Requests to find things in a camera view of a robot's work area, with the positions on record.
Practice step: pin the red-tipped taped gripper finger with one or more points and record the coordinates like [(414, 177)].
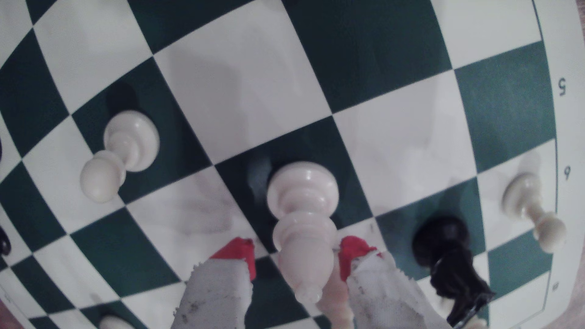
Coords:
[(384, 301), (215, 297)]

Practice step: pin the white chess bishop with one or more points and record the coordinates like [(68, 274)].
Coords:
[(304, 214)]

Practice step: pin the green and white chess board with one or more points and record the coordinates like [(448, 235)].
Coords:
[(242, 82)]

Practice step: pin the black chess knight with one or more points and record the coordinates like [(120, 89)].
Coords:
[(445, 260)]

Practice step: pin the black chess piece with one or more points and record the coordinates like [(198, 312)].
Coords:
[(3, 242)]

